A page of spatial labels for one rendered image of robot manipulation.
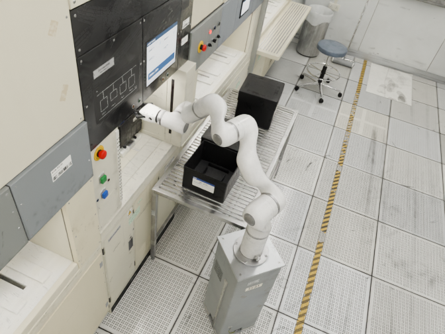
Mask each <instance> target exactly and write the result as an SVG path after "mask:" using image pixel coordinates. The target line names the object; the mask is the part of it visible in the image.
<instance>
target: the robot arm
mask: <svg viewBox="0 0 445 334"><path fill-rule="evenodd" d="M139 107H143V108H142V109H141V110H137V109H136V110H135V111H134V112H133V113H134V114H135V116H136V118H140V119H142V120H145V121H148V122H151V123H157V124H158V125H161V126H163V127H165V128H168V129H171V130H173V131H175V132H177V133H180V134H182V135H183V134H185V133H186V131H187V130H188V127H189V124H190V123H194V122H196V121H199V120H201V119H204V118H205V117H208V116H210V117H211V136H212V139H213V141H214V142H215V143H216V144H217V145H219V146H221V147H227V146H230V145H232V144H234V143H236V142H238V141H240V146H239V150H238V154H237V157H236V162H237V165H238V168H239V170H240V173H241V174H242V177H243V178H244V180H245V182H246V183H247V184H249V185H250V186H254V187H257V188H258V189H259V190H260V193H261V195H260V196H258V197H257V198H256V199H254V200H253V201H251V202H250V203H249V204H248V205H247V206H246V207H245V209H244V211H243V214H242V216H243V219H244V220H245V222H247V226H246V230H245V232H244V235H243V236H241V237H239V238H238V239H237V240H236V241H235V243H234V246H233V251H234V255H235V257H236V258H237V259H238V260H239V261H240V262H241V263H242V264H245V265H247V266H259V265H261V264H263V263H264V262H265V261H266V260H267V258H268V253H269V252H268V247H267V245H266V241H267V239H268V237H269V234H270V231H271V228H272V224H271V221H270V220H271V219H273V218H274V217H275V216H276V215H277V214H278V213H280V212H281V211H282V210H283V209H284V207H285V204H286V198H285V195H284V193H283V192H282V191H281V190H280V189H279V188H278V187H277V186H276V185H275V184H274V183H273V182H272V181H271V180H270V179H269V178H268V177H267V176H266V174H265V173H264V171H263V169H262V166H261V164H260V161H259V158H258V155H257V151H256V144H257V138H258V126H257V123H256V121H255V119H254V118H253V117H251V116H250V115H246V114H244V115H239V116H237V117H235V118H233V119H231V120H229V121H227V122H225V121H224V118H225V115H226V112H227V105H226V102H225V100H224V99H223V98H222V97H221V96H219V95H218V94H215V93H210V94H208V95H206V96H204V97H202V98H200V99H198V100H197V101H194V102H193V103H191V102H189V101H184V102H183V103H181V104H179V105H178V106H177V107H176V108H175V110H174V111H173V112H172V113H170V112H169V111H166V110H163V109H160V108H159V107H157V106H155V105H154V104H153V103H145V102H143V103H142V104H141V105H140V106H139ZM137 112H139V113H137Z"/></svg>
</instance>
